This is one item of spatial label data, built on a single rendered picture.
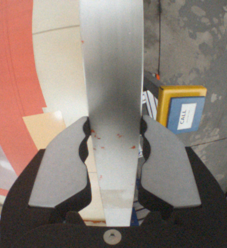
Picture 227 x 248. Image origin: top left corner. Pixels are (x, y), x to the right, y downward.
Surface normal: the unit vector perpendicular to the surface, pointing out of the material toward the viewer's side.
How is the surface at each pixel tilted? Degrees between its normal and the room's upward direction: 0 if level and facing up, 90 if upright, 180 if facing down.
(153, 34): 0
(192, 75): 0
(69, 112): 9
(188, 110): 0
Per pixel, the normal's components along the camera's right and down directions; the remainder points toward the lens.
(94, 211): -0.01, 0.53
